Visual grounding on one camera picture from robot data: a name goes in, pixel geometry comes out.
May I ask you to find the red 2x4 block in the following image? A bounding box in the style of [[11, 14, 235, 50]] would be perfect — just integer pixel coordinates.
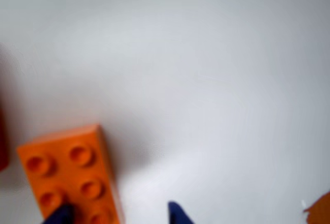
[[0, 105, 10, 172]]

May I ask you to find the orange 2x4 block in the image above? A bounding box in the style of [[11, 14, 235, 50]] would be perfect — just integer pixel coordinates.
[[16, 123, 126, 224]]

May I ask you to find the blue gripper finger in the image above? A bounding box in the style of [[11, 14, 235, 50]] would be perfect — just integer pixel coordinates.
[[167, 201, 195, 224], [41, 203, 76, 224]]

